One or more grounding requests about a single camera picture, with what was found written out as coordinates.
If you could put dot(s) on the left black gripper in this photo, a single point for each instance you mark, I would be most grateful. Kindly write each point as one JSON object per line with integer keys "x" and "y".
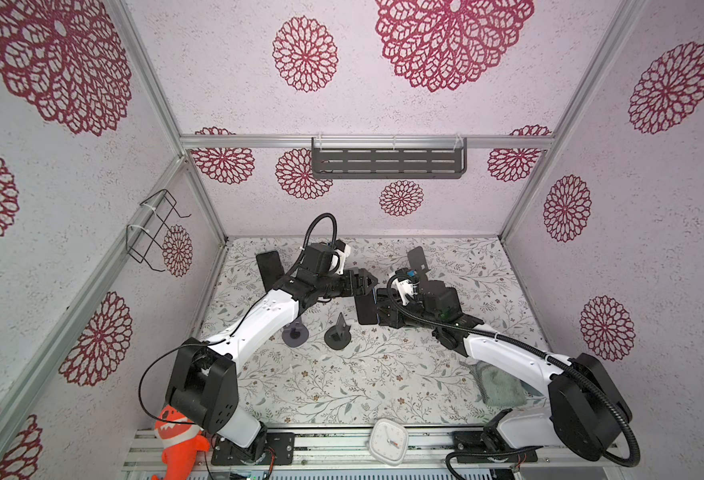
{"x": 363, "y": 288}

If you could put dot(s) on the black phone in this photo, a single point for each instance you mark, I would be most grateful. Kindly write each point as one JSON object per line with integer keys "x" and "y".
{"x": 366, "y": 309}
{"x": 270, "y": 268}

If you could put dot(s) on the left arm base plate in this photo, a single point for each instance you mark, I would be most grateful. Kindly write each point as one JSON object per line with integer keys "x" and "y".
{"x": 270, "y": 448}

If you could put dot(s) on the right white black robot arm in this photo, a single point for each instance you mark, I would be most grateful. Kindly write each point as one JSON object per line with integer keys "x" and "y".
{"x": 586, "y": 413}

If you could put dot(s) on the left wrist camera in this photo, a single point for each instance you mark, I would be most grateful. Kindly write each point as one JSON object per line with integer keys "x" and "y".
{"x": 341, "y": 252}

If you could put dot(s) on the dark grey round stand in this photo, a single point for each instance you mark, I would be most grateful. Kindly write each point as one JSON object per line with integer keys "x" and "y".
{"x": 338, "y": 336}

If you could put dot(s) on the black wire wall rack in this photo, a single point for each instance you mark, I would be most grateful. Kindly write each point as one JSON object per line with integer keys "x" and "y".
{"x": 140, "y": 238}

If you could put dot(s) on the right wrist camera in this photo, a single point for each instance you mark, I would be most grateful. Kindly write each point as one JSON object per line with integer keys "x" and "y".
{"x": 406, "y": 284}

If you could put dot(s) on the aluminium front rail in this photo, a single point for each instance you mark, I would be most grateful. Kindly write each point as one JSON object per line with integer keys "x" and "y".
{"x": 412, "y": 447}

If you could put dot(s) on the white square clock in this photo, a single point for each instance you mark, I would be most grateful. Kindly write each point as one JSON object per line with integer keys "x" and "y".
{"x": 388, "y": 442}

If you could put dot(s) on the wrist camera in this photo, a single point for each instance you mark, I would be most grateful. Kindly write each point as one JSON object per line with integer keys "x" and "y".
{"x": 341, "y": 252}
{"x": 406, "y": 284}

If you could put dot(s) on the wood base stand right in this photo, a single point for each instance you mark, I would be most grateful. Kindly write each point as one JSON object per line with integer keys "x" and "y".
{"x": 418, "y": 262}

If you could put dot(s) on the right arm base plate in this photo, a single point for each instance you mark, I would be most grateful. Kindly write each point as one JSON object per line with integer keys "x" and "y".
{"x": 479, "y": 446}

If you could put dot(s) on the red orange plush toy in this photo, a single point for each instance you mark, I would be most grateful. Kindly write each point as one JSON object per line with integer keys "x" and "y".
{"x": 182, "y": 441}

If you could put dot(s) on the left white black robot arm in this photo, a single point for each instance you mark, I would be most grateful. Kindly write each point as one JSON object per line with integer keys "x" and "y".
{"x": 203, "y": 385}

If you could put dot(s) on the dark grey wall shelf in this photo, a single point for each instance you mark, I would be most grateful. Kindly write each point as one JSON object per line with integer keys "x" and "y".
{"x": 392, "y": 163}

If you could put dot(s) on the purple grey round stand front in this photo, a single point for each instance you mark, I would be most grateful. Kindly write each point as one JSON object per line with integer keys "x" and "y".
{"x": 295, "y": 333}

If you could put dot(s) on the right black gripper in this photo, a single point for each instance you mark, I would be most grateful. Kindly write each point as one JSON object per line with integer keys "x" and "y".
{"x": 394, "y": 316}

